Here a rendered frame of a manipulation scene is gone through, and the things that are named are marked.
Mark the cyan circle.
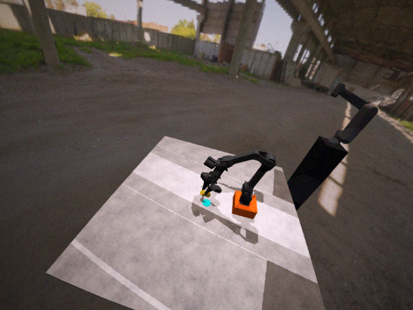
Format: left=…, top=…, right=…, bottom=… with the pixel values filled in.
left=202, top=199, right=211, bottom=207

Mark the yellow cylinder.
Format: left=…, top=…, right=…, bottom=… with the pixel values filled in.
left=200, top=190, right=210, bottom=198

